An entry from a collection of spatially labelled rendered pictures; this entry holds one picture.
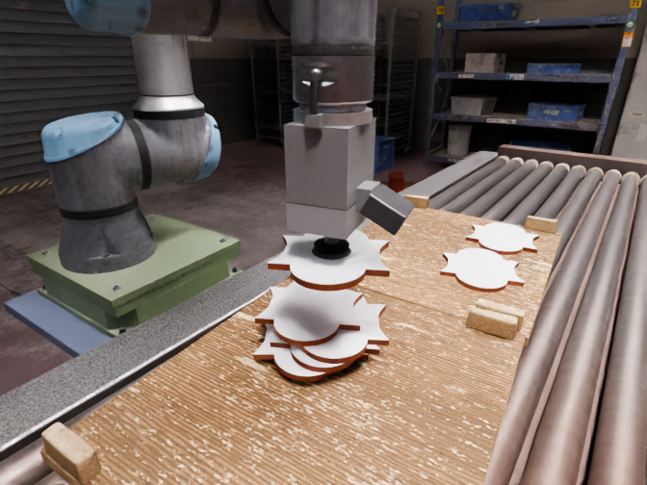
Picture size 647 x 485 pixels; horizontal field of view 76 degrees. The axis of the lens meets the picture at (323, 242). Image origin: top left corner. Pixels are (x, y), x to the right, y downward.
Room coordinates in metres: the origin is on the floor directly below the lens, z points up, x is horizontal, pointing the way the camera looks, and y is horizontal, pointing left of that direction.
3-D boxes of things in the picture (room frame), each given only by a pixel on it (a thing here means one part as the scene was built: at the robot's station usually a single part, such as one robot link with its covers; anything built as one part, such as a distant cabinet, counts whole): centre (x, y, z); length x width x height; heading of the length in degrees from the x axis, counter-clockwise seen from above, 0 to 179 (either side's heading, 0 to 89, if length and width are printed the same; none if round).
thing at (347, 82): (0.41, -0.01, 1.24); 0.08 x 0.08 x 0.05
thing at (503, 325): (0.44, -0.22, 0.95); 0.06 x 0.02 x 0.03; 58
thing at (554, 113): (4.71, -2.53, 0.72); 0.50 x 0.38 x 0.16; 49
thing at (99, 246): (0.65, 0.37, 1.00); 0.15 x 0.15 x 0.10
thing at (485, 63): (5.17, -1.85, 1.20); 0.36 x 0.28 x 0.22; 44
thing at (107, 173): (0.66, 0.36, 1.11); 0.13 x 0.12 x 0.14; 130
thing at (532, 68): (4.73, -2.41, 1.14); 0.50 x 0.38 x 0.11; 65
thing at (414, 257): (0.70, -0.22, 0.93); 0.41 x 0.35 x 0.02; 147
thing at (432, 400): (0.35, 0.00, 0.93); 0.41 x 0.35 x 0.02; 148
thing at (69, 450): (0.25, 0.22, 0.95); 0.06 x 0.02 x 0.03; 58
